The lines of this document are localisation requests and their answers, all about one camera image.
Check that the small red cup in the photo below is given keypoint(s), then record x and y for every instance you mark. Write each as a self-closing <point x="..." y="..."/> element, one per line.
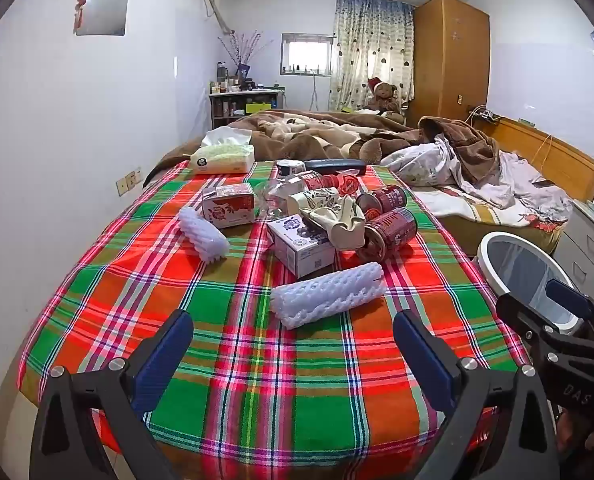
<point x="347" y="183"/>

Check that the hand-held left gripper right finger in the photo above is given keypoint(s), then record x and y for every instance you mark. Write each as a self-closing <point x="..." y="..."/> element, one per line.
<point x="422" y="355"/>

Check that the dark blue long case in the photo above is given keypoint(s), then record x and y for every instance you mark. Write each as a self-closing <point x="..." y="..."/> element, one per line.
<point x="334" y="164"/>

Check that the tissue box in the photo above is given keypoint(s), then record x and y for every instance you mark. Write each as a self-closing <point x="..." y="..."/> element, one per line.
<point x="222" y="157"/>

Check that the red and white carton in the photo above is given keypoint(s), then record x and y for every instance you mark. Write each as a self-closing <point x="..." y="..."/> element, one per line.
<point x="227" y="207"/>

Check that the floral bed sheet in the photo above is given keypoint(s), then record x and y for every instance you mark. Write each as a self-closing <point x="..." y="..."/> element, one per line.
<point x="467" y="210"/>

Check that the window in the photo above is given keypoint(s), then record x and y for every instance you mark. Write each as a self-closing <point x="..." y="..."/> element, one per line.
<point x="304" y="55"/>

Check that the patterned paper bag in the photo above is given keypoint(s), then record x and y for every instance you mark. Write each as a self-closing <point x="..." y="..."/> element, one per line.
<point x="342" y="222"/>

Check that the dried flower branches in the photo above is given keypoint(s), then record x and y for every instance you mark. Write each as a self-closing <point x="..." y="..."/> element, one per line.
<point x="242" y="50"/>

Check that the red hanging ornament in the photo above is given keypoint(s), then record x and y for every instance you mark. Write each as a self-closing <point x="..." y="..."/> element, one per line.
<point x="81" y="7"/>

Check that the plaid tablecloth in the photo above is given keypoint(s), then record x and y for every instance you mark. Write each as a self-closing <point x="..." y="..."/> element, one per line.
<point x="227" y="310"/>

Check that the brown blanket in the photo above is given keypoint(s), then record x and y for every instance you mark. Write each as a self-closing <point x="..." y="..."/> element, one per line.
<point x="302" y="135"/>

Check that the grey wall panel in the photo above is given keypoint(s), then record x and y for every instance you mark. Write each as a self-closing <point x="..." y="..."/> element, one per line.
<point x="104" y="5"/>

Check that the wooden wardrobe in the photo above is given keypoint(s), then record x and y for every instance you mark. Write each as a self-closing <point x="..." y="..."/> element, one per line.
<point x="447" y="60"/>

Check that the white foam net sleeve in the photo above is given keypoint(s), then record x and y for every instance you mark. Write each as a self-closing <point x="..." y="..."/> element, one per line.
<point x="327" y="295"/>
<point x="202" y="235"/>

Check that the patterned curtain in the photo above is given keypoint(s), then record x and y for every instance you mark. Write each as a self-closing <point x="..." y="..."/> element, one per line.
<point x="372" y="45"/>

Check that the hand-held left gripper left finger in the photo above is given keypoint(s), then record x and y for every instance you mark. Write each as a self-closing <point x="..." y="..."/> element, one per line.
<point x="164" y="360"/>

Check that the air conditioner pipe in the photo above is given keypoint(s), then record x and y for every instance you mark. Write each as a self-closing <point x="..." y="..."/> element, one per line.
<point x="214" y="5"/>

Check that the white and purple carton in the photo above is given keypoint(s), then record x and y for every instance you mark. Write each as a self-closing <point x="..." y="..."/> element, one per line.
<point x="297" y="250"/>

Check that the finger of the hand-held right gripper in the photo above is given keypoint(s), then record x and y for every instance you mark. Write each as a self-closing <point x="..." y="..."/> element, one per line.
<point x="569" y="296"/>
<point x="514" y="310"/>

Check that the red tin can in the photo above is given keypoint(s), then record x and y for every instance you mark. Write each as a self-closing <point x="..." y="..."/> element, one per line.
<point x="387" y="197"/>
<point x="394" y="230"/>

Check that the shelf unit with bottles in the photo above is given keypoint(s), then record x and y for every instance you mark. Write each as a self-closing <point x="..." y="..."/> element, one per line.
<point x="242" y="107"/>

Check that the clear plastic bottle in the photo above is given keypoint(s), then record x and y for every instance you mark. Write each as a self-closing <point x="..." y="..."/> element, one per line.
<point x="277" y="195"/>

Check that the power strip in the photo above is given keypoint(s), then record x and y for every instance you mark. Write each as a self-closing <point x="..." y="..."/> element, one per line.
<point x="482" y="113"/>

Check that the brown teddy bear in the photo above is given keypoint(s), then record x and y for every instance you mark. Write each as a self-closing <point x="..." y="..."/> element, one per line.
<point x="382" y="95"/>

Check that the grey nightstand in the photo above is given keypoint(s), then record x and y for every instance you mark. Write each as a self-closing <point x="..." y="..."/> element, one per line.
<point x="582" y="240"/>

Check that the white trash bin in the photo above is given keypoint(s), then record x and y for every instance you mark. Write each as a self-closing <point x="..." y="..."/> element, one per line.
<point x="487" y="260"/>

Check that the black phone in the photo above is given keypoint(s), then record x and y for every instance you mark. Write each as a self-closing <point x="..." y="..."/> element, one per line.
<point x="542" y="183"/>

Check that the wall socket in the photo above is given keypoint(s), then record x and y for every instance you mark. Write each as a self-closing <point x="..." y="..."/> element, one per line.
<point x="129" y="182"/>

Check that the wooden bed headboard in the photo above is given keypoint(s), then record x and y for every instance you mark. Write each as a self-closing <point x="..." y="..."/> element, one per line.
<point x="562" y="160"/>

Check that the pale quilt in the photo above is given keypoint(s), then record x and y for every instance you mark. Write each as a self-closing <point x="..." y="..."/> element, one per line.
<point x="437" y="165"/>

